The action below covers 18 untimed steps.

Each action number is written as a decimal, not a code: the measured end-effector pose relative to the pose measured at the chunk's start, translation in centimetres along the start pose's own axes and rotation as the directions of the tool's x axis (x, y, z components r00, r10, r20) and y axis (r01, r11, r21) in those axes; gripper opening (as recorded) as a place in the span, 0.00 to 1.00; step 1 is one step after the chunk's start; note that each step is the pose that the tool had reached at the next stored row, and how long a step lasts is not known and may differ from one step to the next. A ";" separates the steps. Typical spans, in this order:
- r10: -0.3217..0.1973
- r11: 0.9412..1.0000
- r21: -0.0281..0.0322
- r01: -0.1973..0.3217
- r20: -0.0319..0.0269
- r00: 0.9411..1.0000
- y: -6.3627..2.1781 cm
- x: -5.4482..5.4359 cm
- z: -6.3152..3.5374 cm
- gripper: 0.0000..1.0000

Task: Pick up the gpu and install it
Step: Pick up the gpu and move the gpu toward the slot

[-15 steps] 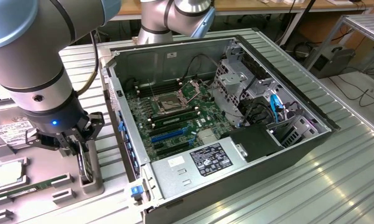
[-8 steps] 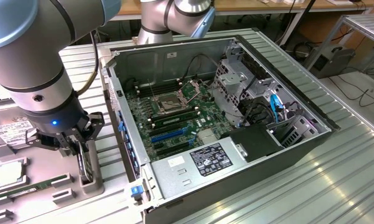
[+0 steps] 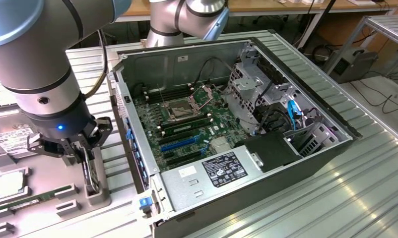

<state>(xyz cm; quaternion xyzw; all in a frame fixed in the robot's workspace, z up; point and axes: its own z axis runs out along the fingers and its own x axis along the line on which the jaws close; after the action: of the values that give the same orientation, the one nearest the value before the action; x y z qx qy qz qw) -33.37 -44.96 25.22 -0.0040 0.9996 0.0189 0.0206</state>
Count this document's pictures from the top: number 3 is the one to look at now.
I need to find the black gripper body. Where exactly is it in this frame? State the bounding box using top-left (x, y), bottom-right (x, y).
top-left (22, 109), bottom-right (97, 165)

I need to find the silver hard disk with label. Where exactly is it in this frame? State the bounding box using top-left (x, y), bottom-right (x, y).
top-left (0, 111), bottom-right (41, 160)

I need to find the silver CPU chip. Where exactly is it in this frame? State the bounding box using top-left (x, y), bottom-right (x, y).
top-left (0, 173), bottom-right (26, 197)

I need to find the grey parts rack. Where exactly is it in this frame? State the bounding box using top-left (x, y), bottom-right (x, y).
top-left (0, 109), bottom-right (113, 238)

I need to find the thin metal locking lever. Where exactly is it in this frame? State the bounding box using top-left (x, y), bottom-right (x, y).
top-left (155, 83), bottom-right (167, 105)

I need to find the blue expansion slot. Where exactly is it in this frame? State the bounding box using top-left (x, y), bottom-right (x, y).
top-left (159, 135), bottom-right (202, 154)

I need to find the CPU socket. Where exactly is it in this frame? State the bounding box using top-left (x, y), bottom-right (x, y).
top-left (162, 99), bottom-right (200, 122)

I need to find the installed green RAM stick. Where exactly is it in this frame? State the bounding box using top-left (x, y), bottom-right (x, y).
top-left (159, 118), bottom-right (213, 133)

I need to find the black expansion slot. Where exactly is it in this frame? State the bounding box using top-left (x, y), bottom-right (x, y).
top-left (163, 150), bottom-right (202, 167)

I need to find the open socket cover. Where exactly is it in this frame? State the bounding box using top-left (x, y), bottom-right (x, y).
top-left (186, 84), bottom-right (221, 110)

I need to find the green motherboard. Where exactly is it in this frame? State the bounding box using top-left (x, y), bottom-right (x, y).
top-left (131, 81), bottom-right (249, 172)

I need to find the grey power supply with label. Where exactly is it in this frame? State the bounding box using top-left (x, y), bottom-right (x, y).
top-left (158, 145), bottom-right (276, 212)

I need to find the silver chipset heatsink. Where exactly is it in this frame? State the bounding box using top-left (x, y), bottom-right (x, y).
top-left (210, 137), bottom-right (236, 150)

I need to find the perforated metal disk bay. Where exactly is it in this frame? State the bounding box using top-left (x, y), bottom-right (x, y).
top-left (226, 61), bottom-right (298, 135)

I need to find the black plastic shroud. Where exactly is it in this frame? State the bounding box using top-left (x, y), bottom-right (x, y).
top-left (242, 130), bottom-right (302, 174)

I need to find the open black PC case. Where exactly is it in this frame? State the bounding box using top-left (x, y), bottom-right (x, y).
top-left (106, 36), bottom-right (362, 238)

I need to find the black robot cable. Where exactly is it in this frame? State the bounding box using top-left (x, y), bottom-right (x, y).
top-left (83, 29), bottom-right (109, 98)

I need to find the black looped wire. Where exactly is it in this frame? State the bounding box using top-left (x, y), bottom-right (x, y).
top-left (193, 57), bottom-right (236, 87)

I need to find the blue flat wire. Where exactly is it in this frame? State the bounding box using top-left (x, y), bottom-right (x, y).
top-left (286, 100), bottom-right (301, 131)

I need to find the dark grey box with handle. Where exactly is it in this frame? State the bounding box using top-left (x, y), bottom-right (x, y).
top-left (329, 46), bottom-right (378, 84)

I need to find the aluminium frame table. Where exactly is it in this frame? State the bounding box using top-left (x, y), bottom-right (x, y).
top-left (322, 15), bottom-right (398, 75)

